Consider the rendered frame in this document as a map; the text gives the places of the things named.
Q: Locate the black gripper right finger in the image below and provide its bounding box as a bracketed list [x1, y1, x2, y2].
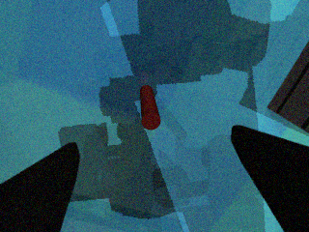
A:
[231, 125, 309, 232]

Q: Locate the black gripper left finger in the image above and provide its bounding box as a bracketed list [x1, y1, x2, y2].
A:
[0, 142, 80, 232]

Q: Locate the dark red peg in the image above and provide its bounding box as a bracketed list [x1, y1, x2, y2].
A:
[140, 85, 160, 131]

